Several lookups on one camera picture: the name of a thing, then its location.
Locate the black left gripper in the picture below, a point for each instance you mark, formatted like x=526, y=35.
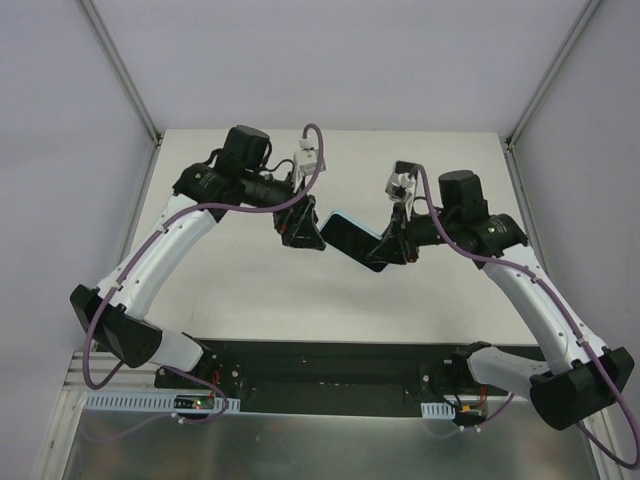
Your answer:
x=286, y=220

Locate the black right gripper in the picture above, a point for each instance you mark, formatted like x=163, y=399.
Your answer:
x=401, y=236

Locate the black smartphone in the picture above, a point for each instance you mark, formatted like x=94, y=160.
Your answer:
x=351, y=241

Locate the light blue phone case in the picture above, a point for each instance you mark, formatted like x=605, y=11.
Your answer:
x=352, y=220

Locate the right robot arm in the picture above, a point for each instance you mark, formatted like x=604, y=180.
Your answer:
x=579, y=374

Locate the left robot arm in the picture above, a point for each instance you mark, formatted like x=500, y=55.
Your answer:
x=234, y=178

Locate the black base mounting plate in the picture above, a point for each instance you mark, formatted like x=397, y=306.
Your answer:
x=346, y=379

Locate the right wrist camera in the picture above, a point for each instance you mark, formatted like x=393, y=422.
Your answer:
x=401, y=186

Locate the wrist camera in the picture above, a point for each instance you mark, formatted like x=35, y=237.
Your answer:
x=401, y=186
x=306, y=163

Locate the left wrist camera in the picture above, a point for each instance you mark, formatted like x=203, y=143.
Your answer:
x=306, y=163

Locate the right white cable duct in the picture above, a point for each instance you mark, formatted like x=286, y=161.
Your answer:
x=438, y=411

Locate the white cable duct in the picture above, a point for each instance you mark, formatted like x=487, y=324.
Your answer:
x=438, y=411
x=159, y=403

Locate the aluminium extrusion rail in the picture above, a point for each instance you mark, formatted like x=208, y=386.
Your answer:
x=100, y=365

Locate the left aluminium frame post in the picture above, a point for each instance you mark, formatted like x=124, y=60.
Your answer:
x=108, y=47

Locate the aluminium frame post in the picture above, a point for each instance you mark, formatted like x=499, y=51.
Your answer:
x=578, y=28
x=108, y=47

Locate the left white cable duct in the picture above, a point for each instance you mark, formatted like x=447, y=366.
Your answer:
x=159, y=403

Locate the right aluminium frame post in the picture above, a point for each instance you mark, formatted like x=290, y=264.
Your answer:
x=578, y=28

